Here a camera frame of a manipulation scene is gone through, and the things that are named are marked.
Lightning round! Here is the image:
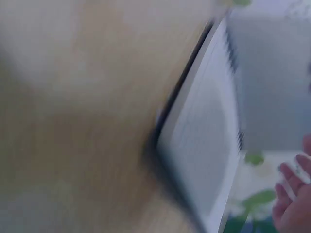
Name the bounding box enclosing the person's right hand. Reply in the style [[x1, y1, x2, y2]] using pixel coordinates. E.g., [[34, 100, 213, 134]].
[[272, 134, 311, 233]]

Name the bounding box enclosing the white spiral notebook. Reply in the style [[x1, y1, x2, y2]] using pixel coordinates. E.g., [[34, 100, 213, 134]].
[[143, 14, 246, 233]]

